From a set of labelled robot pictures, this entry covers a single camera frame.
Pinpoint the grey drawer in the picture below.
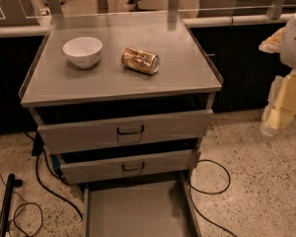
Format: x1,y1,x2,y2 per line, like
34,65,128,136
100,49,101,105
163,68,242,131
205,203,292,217
38,110,213,154
60,149,200,184
82,172,202,237

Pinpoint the black cable left floor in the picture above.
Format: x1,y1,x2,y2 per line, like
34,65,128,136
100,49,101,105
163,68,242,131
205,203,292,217
24,131,84,221

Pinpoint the orange soda can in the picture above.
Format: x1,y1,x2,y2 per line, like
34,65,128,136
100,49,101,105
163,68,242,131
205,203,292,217
121,47,160,75

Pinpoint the thin black cable loop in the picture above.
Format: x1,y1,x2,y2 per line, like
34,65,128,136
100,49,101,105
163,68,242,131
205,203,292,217
0,169,44,237

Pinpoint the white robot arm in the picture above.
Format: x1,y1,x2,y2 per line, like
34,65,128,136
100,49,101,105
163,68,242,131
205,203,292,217
259,13,296,136

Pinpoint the top grey drawer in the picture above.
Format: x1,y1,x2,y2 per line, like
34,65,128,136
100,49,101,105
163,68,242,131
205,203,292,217
38,110,213,154

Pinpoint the bottom grey drawer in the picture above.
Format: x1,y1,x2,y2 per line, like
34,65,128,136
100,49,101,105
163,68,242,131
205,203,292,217
82,172,202,237

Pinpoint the white ceramic bowl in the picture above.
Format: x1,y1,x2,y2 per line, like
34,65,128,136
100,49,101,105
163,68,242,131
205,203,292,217
62,37,103,69

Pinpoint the middle grey drawer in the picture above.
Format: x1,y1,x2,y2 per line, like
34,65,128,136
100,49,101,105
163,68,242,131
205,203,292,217
60,149,200,184

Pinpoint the grey metal drawer cabinet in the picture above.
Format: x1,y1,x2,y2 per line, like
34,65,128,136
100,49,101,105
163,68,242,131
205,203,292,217
18,11,224,237

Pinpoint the black bar on floor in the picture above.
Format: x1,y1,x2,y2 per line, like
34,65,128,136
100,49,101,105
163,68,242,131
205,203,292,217
0,174,22,237

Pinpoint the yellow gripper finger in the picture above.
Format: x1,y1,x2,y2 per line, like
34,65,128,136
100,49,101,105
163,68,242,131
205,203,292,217
260,69,296,136
259,28,284,53

